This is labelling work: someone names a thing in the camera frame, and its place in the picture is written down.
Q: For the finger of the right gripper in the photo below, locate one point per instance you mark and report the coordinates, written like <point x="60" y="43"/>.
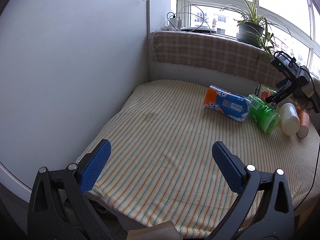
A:
<point x="276" y="98"/>
<point x="282" y="83"/>

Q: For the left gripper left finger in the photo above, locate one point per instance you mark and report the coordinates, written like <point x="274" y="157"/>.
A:
<point x="59" y="207"/>

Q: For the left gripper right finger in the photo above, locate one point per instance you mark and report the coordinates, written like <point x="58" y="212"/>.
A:
<point x="263" y="208"/>

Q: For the rear brown paper cup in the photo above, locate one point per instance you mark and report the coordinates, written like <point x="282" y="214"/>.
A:
<point x="298" y="109"/>

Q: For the brown paper cup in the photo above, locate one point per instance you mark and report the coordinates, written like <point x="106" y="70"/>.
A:
<point x="304" y="124"/>
<point x="298" y="109"/>

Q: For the white plastic cup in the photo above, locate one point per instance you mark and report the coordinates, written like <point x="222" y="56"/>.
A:
<point x="290" y="122"/>

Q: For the front brown paper cup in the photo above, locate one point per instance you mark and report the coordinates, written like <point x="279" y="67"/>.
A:
<point x="304" y="124"/>

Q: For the gloved right hand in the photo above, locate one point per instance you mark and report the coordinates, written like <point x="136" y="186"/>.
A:
<point x="307" y="96"/>

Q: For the green plastic bottle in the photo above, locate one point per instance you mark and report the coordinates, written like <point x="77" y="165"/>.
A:
<point x="263" y="115"/>

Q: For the blue orange plastic bottle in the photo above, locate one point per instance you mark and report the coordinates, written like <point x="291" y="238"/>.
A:
<point x="232" y="105"/>

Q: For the plaid windowsill cloth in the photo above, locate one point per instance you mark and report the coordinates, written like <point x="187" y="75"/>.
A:
<point x="215" y="53"/>

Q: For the potted spider plant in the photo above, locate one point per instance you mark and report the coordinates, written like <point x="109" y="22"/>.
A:
<point x="256" y="29"/>

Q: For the dark flat device on sill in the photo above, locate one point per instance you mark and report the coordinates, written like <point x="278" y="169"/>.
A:
<point x="201" y="30"/>

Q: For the striped table cloth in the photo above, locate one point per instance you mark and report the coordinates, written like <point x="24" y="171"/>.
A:
<point x="161" y="166"/>

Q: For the white charger plugs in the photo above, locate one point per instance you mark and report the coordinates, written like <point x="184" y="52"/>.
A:
<point x="175" y="23"/>

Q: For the white cabinet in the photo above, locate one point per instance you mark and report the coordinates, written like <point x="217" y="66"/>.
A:
<point x="67" y="67"/>

